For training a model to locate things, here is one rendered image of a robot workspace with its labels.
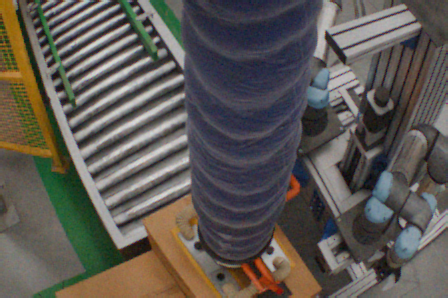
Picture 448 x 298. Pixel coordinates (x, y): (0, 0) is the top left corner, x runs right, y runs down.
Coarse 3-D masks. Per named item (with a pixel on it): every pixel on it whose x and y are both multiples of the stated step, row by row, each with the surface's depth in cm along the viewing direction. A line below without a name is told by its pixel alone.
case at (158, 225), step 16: (176, 208) 255; (144, 224) 253; (160, 224) 252; (176, 224) 252; (160, 240) 249; (288, 240) 250; (160, 256) 270; (176, 256) 247; (176, 272) 248; (192, 272) 244; (240, 272) 244; (304, 272) 244; (192, 288) 241; (208, 288) 241; (304, 288) 241; (320, 288) 241
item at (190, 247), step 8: (192, 224) 239; (176, 232) 238; (176, 240) 237; (184, 240) 236; (192, 240) 236; (184, 248) 236; (192, 248) 235; (200, 248) 233; (192, 256) 234; (200, 264) 233; (200, 272) 232; (216, 272) 231; (224, 272) 231; (232, 272) 232; (208, 280) 230; (216, 280) 230; (224, 280) 230; (232, 280) 230; (216, 288) 229; (240, 288) 229; (216, 296) 229; (224, 296) 227
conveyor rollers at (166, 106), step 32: (128, 0) 344; (96, 32) 336; (64, 64) 328; (64, 96) 320; (96, 128) 312; (128, 128) 312; (160, 128) 311; (96, 160) 306; (128, 192) 299; (160, 192) 300
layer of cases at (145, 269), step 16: (144, 256) 287; (112, 272) 283; (128, 272) 283; (144, 272) 284; (160, 272) 284; (64, 288) 278; (80, 288) 278; (96, 288) 279; (112, 288) 279; (128, 288) 280; (144, 288) 280; (160, 288) 281; (176, 288) 281
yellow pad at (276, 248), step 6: (276, 240) 237; (270, 246) 233; (276, 246) 235; (282, 246) 236; (270, 252) 232; (276, 252) 235; (282, 252) 235; (264, 258) 234; (270, 258) 234; (288, 258) 234; (264, 264) 233; (270, 264) 233; (294, 264) 233; (270, 270) 232; (276, 270) 232
